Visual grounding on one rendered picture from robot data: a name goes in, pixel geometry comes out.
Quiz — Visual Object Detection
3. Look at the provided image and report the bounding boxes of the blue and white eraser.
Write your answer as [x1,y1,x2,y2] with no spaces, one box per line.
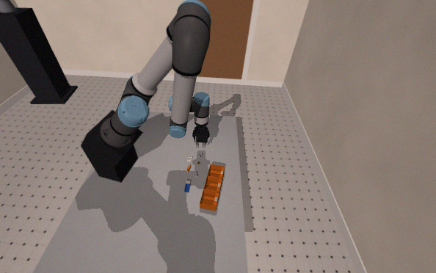
[184,181,191,192]

